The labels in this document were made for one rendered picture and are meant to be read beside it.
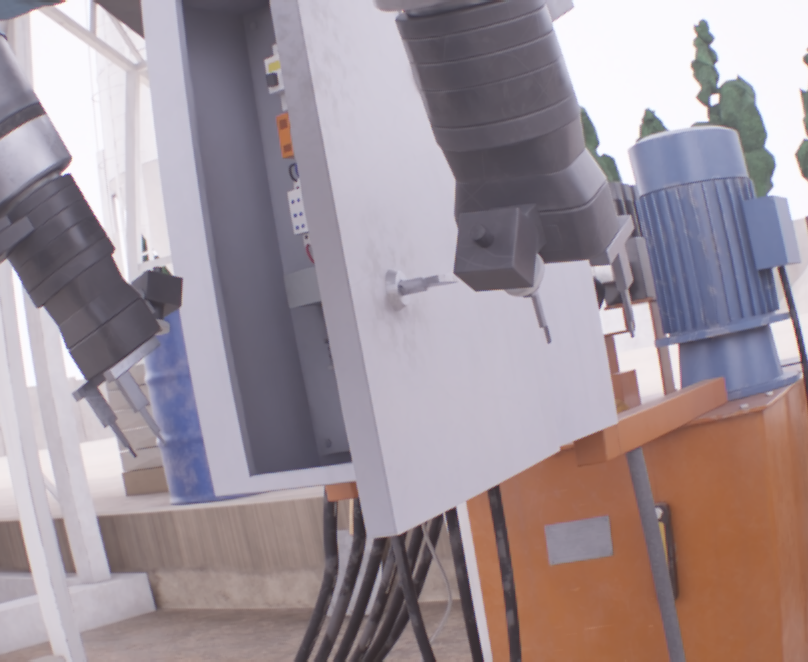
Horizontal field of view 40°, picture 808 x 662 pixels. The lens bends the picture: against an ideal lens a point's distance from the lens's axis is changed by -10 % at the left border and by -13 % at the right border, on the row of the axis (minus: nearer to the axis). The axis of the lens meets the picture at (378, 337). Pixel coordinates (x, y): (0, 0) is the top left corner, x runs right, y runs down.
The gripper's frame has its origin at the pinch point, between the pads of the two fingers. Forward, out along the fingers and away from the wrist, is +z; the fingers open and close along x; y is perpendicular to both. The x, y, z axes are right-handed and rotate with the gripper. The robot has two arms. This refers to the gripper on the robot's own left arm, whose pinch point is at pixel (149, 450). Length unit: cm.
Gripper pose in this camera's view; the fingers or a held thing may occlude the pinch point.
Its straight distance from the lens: 86.3
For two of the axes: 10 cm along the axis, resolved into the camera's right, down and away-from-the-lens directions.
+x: -5.9, 2.5, 7.7
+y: 6.0, -5.0, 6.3
